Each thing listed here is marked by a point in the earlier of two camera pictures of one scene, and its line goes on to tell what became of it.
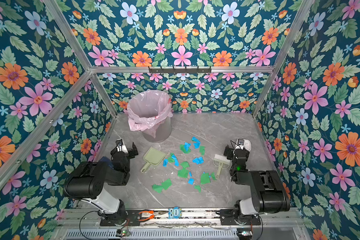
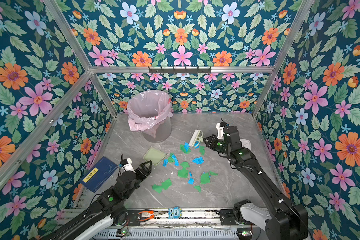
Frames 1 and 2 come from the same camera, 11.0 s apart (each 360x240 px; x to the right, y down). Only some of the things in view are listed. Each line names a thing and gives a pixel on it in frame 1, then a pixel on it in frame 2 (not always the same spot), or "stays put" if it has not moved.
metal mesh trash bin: x=162 y=132 stays put
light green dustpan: x=153 y=156 stays put
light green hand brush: x=222 y=162 -> x=197 y=138
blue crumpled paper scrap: x=198 y=160 stays put
